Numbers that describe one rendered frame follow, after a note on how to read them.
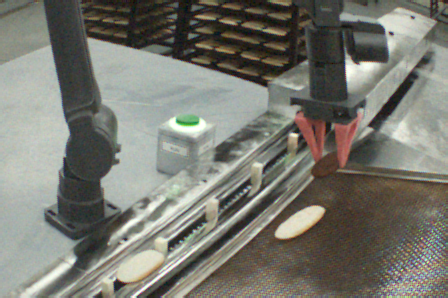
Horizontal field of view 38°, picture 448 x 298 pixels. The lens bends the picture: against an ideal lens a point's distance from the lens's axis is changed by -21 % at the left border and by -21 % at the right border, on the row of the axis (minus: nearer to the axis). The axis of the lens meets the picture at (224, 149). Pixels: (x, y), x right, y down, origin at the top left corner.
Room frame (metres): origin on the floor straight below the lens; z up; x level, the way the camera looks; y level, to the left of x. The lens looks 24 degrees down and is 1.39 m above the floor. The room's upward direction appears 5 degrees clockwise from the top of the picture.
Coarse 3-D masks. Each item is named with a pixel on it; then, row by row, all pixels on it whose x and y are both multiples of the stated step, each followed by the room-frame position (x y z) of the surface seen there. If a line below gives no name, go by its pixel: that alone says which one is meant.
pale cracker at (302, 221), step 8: (312, 208) 0.91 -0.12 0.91; (320, 208) 0.91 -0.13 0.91; (296, 216) 0.89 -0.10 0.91; (304, 216) 0.88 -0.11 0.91; (312, 216) 0.88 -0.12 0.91; (320, 216) 0.89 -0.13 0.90; (288, 224) 0.86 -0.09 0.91; (296, 224) 0.86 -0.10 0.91; (304, 224) 0.86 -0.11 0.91; (312, 224) 0.87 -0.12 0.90; (280, 232) 0.85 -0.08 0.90; (288, 232) 0.84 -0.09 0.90; (296, 232) 0.84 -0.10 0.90
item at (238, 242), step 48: (288, 192) 0.97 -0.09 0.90; (336, 192) 0.98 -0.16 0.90; (384, 192) 0.95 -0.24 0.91; (240, 240) 0.84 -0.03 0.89; (336, 240) 0.82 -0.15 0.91; (432, 240) 0.77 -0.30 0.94; (192, 288) 0.71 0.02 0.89; (288, 288) 0.70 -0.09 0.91; (336, 288) 0.68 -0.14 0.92; (384, 288) 0.66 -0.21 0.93
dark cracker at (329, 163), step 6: (336, 150) 1.02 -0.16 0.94; (324, 156) 0.99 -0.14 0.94; (330, 156) 0.99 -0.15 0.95; (336, 156) 0.99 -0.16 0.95; (348, 156) 1.00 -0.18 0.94; (318, 162) 0.97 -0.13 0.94; (324, 162) 0.97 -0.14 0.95; (330, 162) 0.97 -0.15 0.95; (336, 162) 0.97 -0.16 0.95; (312, 168) 0.96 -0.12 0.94; (318, 168) 0.95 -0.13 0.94; (324, 168) 0.95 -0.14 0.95; (330, 168) 0.95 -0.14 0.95; (336, 168) 0.96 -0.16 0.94; (312, 174) 0.94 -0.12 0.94; (318, 174) 0.94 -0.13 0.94; (324, 174) 0.94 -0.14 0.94
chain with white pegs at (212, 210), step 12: (288, 144) 1.23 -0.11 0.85; (252, 168) 1.10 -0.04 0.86; (252, 180) 1.10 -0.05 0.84; (240, 192) 1.07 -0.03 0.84; (216, 204) 0.98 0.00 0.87; (228, 204) 1.03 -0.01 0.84; (192, 228) 0.95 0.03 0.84; (156, 240) 0.85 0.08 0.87; (180, 240) 0.91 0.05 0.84; (168, 252) 0.87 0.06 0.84; (108, 288) 0.72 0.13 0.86; (120, 288) 0.76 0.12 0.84
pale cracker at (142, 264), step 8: (136, 256) 0.82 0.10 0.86; (144, 256) 0.82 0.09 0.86; (152, 256) 0.83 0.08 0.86; (160, 256) 0.83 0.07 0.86; (128, 264) 0.79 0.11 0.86; (136, 264) 0.80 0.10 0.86; (144, 264) 0.80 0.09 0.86; (152, 264) 0.81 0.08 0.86; (160, 264) 0.82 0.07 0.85; (120, 272) 0.77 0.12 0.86; (128, 272) 0.77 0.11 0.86; (136, 272) 0.78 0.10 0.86; (144, 272) 0.78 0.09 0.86; (152, 272) 0.80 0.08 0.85; (120, 280) 0.76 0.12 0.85; (128, 280) 0.76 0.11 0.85; (136, 280) 0.77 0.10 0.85
